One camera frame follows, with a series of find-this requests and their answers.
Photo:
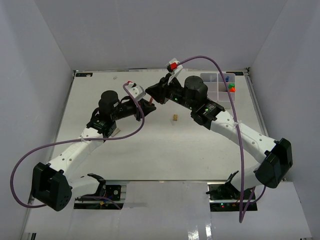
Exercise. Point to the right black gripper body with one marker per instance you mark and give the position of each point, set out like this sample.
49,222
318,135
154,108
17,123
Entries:
175,94

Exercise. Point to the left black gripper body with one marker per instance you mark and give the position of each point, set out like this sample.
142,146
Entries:
126,109

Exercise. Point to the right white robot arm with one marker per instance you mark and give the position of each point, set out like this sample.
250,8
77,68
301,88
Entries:
274,157

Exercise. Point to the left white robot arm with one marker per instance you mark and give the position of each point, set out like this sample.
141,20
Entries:
50,181

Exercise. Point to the blue corner label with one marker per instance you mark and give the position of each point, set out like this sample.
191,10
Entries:
83,74

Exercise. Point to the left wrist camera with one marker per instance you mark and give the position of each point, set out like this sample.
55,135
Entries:
135,90

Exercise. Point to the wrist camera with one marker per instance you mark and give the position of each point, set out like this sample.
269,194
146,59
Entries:
174,68
135,90

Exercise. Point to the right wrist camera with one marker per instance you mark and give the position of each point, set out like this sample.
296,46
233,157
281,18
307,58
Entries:
174,68

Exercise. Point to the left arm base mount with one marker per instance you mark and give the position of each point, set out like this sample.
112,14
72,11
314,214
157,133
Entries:
111,197

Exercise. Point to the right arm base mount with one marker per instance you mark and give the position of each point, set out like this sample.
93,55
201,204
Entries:
224,202

